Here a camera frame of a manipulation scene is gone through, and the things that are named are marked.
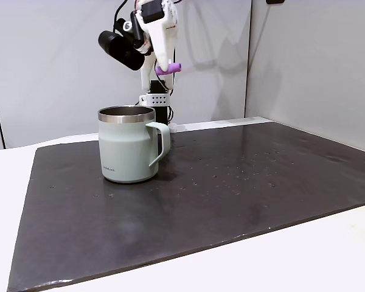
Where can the purple ribbed pen grip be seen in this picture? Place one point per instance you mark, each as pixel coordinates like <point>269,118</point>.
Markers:
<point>170,69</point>

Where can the pale green steel mug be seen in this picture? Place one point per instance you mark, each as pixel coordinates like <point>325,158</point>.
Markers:
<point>124,146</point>

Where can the dark grey table mat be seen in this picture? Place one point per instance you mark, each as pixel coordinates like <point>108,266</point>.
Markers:
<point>200,197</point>

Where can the black oval camera box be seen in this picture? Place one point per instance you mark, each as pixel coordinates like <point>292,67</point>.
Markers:
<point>121,50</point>

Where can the small black wall fixture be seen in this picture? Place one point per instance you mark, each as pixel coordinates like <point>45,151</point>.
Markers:
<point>275,1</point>

